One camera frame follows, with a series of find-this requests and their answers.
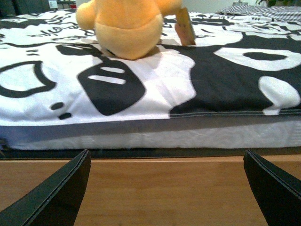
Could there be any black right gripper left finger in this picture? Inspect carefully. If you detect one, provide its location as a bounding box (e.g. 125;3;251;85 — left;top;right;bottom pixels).
0;150;91;226

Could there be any white mattress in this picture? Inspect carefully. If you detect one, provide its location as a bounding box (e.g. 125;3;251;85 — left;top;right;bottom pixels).
0;121;301;150

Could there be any wooden bed frame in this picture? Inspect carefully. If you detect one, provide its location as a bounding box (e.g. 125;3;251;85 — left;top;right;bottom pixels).
0;152;301;226

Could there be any black and white patterned duvet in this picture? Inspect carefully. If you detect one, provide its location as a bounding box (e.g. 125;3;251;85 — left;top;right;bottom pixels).
0;8;301;142

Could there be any orange plush toy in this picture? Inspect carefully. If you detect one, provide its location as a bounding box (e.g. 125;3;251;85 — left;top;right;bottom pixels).
76;0;182;60

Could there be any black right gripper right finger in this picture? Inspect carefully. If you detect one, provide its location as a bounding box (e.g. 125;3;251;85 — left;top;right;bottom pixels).
243;151;301;226

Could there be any grey striped bedding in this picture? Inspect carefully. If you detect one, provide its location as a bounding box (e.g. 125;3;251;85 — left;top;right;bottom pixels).
217;5;301;21

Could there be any brown cardboard toy tag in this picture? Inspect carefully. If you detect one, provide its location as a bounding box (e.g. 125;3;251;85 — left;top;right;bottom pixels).
175;8;196;46

